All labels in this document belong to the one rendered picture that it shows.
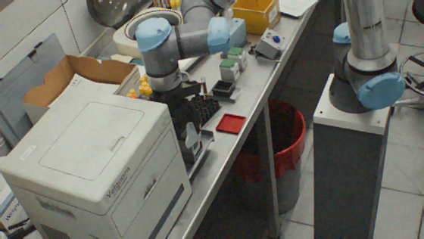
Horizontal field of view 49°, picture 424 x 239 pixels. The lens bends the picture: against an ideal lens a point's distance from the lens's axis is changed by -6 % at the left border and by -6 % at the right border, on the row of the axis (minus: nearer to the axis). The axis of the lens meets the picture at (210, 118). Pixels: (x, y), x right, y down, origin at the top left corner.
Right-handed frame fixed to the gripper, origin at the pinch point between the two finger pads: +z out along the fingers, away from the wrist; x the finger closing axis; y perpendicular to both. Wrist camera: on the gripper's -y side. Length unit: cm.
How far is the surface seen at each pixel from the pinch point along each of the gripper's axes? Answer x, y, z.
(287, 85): -24, -141, 97
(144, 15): -41, -50, -3
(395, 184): 49, -83, 97
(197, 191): 5.2, 8.3, 9.0
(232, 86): -0.3, -29.0, 5.5
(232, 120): 3.7, -18.3, 8.8
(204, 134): 0.6, -7.4, 4.7
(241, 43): -6, -52, 6
